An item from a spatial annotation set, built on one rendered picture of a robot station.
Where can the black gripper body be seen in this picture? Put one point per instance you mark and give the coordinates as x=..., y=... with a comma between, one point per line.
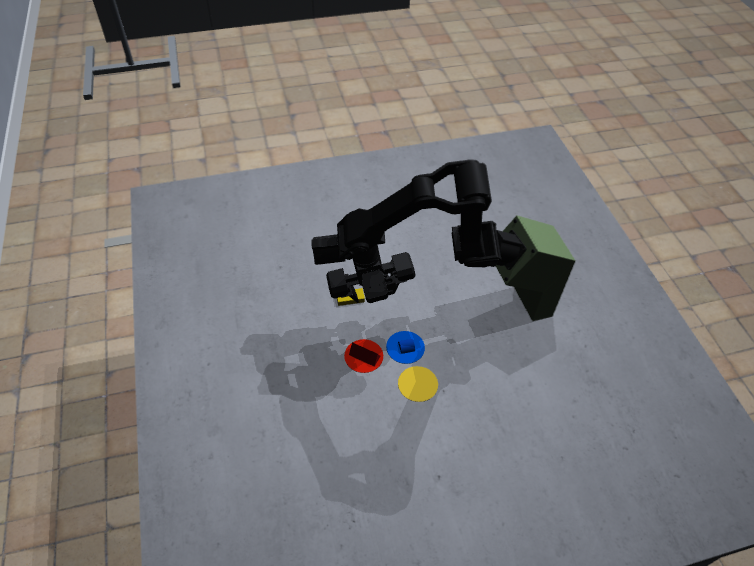
x=401, y=266

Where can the blue block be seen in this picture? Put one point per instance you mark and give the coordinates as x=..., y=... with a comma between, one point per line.
x=406, y=346

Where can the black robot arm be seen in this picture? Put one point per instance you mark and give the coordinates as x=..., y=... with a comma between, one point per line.
x=364, y=229

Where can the blue circle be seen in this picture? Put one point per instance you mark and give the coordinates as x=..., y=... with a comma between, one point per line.
x=394, y=352

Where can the yellow block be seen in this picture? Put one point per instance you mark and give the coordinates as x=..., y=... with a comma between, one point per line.
x=348, y=300

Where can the yellow circle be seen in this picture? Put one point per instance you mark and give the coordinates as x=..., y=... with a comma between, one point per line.
x=418, y=384

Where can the red circle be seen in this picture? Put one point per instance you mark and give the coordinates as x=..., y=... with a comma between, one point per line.
x=358, y=365

